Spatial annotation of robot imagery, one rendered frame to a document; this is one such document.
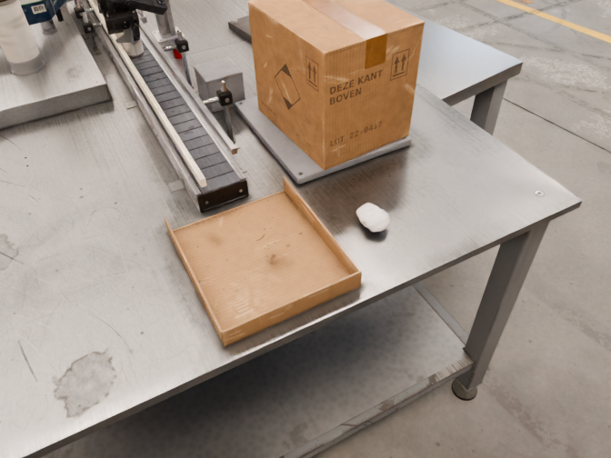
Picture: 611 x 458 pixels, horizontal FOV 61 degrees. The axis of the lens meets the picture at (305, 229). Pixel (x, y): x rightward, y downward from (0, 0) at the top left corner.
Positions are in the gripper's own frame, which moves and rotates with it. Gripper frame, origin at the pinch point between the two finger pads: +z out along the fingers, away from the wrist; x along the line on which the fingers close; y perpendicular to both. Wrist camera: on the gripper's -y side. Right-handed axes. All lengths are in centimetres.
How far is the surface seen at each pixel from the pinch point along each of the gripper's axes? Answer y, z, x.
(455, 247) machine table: -34, -39, 89
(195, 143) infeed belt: 0.0, -18.6, 43.4
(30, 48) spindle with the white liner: 26.0, 3.0, -6.6
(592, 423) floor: -86, 21, 151
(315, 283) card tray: -6, -37, 85
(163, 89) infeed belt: -0.7, -5.2, 20.2
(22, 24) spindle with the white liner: 25.6, -2.3, -10.1
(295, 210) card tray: -12, -28, 68
